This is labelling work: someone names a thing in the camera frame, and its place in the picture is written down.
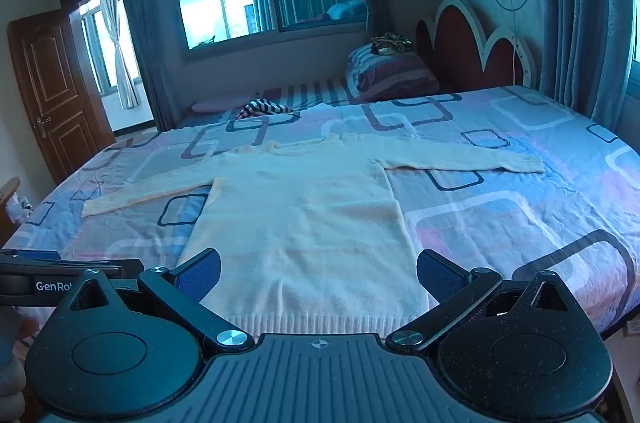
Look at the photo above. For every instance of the striped mattress cover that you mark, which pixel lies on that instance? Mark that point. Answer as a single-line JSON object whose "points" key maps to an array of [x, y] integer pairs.
{"points": [[320, 93]]}

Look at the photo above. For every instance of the patterned bed sheet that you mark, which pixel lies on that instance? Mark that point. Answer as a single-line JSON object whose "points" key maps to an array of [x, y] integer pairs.
{"points": [[500, 213]]}

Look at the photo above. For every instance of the striped pillow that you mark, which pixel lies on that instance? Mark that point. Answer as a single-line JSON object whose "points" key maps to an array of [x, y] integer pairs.
{"points": [[395, 75]]}

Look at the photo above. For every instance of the gold and black bag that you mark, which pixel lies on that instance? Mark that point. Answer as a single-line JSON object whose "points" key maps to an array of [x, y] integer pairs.
{"points": [[392, 43]]}

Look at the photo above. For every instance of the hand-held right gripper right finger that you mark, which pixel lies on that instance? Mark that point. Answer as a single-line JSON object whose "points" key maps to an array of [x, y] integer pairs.
{"points": [[440, 275]]}

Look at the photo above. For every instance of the black white striped cloth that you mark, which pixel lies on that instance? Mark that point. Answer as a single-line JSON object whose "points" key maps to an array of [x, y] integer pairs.
{"points": [[262, 109]]}

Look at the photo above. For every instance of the person's left hand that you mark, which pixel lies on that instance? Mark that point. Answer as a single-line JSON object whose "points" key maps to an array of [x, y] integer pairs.
{"points": [[12, 368]]}

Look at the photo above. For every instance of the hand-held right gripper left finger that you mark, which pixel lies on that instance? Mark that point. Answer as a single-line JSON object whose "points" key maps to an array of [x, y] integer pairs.
{"points": [[200, 273]]}

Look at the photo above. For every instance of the brown wooden door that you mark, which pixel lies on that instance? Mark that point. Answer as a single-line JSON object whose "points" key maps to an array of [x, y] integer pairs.
{"points": [[55, 93]]}

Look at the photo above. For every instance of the red and white headboard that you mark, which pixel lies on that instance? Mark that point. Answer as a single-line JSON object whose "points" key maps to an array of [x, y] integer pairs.
{"points": [[460, 48]]}

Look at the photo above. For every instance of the cream knit sweater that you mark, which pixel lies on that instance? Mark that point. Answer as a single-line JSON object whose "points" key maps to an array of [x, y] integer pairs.
{"points": [[300, 228]]}

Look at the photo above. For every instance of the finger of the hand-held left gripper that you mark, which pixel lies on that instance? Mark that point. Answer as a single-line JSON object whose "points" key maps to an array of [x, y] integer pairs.
{"points": [[75, 267]]}

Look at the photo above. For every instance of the white sheer curtain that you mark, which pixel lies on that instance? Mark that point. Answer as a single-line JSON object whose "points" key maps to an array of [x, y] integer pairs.
{"points": [[122, 53]]}

